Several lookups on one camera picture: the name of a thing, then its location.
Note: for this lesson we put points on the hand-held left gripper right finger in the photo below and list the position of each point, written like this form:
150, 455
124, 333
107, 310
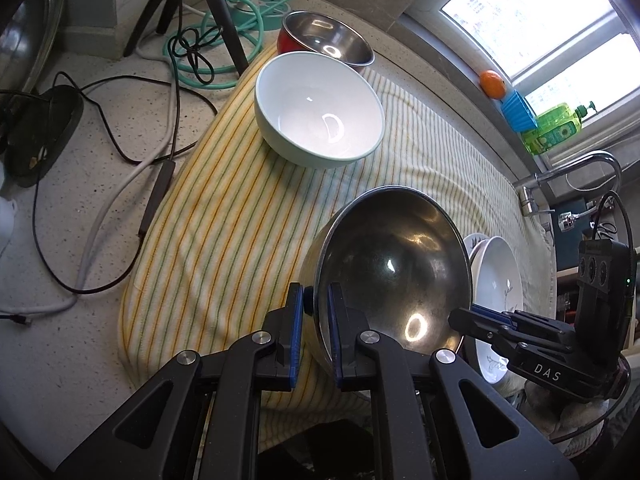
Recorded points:
334, 340

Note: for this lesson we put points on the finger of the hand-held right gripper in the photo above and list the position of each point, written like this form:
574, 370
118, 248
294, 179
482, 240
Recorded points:
480, 324
545, 330

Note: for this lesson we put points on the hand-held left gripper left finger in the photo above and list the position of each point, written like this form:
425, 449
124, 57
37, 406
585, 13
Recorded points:
296, 335

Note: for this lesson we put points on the white leaf-print plate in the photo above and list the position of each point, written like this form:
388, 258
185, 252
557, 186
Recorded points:
500, 280

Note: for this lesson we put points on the large stainless steel bowl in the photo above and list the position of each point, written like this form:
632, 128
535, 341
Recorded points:
390, 280

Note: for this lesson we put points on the light blue ceramic bowl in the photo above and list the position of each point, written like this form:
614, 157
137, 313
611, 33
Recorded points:
320, 110

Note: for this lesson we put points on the red steel-lined bowl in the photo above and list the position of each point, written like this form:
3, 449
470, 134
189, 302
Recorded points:
325, 40

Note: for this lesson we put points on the person's right hand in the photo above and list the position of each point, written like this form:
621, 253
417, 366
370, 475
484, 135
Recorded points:
550, 410

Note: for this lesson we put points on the chrome faucet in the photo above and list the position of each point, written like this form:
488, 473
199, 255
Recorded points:
530, 200

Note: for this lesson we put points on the striped cloth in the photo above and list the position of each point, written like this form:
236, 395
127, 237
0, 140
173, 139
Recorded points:
225, 210

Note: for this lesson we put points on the green dish soap bottle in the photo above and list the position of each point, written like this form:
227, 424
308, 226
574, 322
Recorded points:
555, 127

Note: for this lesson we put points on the blue ribbed cup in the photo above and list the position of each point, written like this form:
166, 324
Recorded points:
520, 112

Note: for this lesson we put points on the orange fruit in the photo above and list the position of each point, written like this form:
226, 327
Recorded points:
492, 84

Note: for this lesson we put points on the window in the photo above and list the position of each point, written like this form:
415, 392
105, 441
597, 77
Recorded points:
525, 10

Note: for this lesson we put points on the black tripod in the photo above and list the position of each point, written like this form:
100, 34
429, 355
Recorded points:
220, 25

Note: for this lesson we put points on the black oval stand base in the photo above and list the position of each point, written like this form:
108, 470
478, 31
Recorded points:
45, 135

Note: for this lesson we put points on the glass pot lid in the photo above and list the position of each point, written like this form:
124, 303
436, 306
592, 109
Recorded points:
25, 25

